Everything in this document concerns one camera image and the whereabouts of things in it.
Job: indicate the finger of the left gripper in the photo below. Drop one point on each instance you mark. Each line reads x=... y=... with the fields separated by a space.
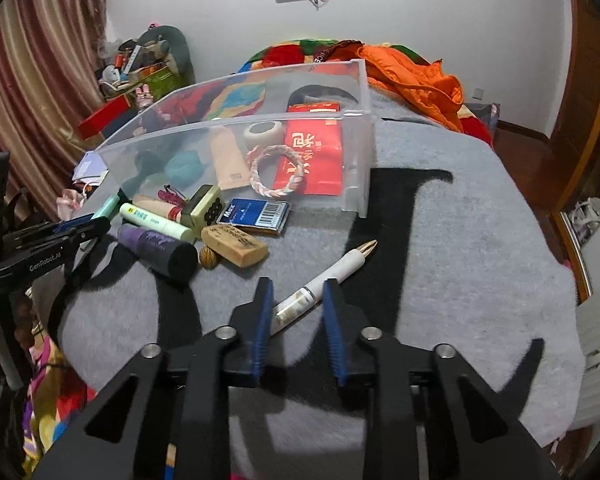
x=31 y=234
x=24 y=265

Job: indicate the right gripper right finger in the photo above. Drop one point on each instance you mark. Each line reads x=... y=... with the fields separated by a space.
x=428 y=411

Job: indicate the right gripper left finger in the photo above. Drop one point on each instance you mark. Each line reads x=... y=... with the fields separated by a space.
x=168 y=397

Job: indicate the light green tube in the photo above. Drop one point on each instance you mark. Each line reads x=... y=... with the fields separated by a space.
x=147 y=220

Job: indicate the beige tube red band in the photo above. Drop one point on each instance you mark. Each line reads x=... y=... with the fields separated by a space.
x=159 y=207

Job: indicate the black purple spray bottle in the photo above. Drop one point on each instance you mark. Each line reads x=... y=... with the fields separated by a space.
x=163 y=254

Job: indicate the teal cap jar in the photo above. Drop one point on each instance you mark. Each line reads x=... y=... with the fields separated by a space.
x=184 y=169

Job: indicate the green hexagonal box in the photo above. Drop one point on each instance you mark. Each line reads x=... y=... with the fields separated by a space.
x=203 y=208

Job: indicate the small brown walnut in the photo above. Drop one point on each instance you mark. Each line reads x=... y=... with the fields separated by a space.
x=208 y=259

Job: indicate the white pen with gold tip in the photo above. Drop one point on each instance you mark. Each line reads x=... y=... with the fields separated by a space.
x=308 y=296

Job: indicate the wooden stamp block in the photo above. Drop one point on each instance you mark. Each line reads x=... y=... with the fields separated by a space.
x=234 y=245

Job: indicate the beige cosmetic tube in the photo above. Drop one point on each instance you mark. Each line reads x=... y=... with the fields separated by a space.
x=229 y=165

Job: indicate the blue card box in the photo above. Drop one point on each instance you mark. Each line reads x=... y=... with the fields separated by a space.
x=266 y=217

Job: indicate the white tape roll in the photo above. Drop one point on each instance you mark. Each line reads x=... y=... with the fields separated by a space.
x=264 y=134

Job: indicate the clear plastic storage box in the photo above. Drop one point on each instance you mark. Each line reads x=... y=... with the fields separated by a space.
x=182 y=120

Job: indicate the red envelope packet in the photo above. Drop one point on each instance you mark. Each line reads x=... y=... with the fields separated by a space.
x=319 y=144

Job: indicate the mint green squeeze bottle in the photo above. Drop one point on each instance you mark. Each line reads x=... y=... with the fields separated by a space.
x=109 y=209

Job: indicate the dark green glass bottle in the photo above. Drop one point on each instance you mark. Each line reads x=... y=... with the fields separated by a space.
x=147 y=164

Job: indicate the person left hand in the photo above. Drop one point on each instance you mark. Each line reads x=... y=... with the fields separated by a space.
x=25 y=319

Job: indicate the blue notebook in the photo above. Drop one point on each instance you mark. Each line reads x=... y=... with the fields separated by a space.
x=89 y=167

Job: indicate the red long box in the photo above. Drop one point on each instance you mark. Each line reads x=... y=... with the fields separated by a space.
x=103 y=117

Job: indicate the pink rabbit figure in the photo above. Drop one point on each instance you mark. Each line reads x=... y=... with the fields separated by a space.
x=143 y=97

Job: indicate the striped curtain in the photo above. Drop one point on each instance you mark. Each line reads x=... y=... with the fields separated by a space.
x=48 y=60

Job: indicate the grey black blanket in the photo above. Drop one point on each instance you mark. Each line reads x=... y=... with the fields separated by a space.
x=460 y=258

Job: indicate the green box of clutter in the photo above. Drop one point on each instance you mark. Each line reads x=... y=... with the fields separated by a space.
x=133 y=64

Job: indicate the grey neck pillow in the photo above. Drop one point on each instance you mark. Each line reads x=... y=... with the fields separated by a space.
x=172 y=45

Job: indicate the colourful patchwork quilt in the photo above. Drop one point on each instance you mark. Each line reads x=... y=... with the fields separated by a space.
x=305 y=51

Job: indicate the orange down jacket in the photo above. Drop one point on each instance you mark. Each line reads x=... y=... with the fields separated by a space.
x=426 y=87

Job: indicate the wooden door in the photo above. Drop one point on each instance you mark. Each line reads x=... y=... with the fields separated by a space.
x=575 y=141

